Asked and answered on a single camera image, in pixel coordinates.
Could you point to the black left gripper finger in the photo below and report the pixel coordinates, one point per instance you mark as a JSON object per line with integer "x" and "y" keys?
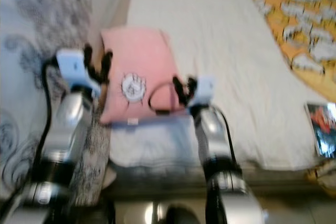
{"x": 89, "y": 59}
{"x": 106, "y": 66}

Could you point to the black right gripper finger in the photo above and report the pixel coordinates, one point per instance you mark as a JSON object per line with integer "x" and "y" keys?
{"x": 177, "y": 90}
{"x": 190, "y": 86}

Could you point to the pink pillow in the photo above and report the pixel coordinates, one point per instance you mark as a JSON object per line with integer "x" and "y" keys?
{"x": 142, "y": 56}

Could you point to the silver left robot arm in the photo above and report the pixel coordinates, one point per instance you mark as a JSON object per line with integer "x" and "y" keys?
{"x": 68, "y": 129}

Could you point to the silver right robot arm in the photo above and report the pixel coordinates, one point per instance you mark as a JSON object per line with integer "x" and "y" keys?
{"x": 215, "y": 150}

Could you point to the white bed sheet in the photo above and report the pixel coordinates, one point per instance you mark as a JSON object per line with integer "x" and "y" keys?
{"x": 231, "y": 51}

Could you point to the yellow egg cartoon blanket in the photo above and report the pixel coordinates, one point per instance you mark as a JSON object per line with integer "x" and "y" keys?
{"x": 299, "y": 24}

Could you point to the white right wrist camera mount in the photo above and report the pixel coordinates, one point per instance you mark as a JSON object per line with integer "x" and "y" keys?
{"x": 205, "y": 90}

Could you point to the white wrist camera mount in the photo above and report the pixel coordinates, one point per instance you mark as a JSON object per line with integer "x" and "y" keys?
{"x": 205, "y": 90}
{"x": 73, "y": 69}

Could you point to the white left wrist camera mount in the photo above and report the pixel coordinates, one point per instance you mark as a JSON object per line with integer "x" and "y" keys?
{"x": 73, "y": 69}

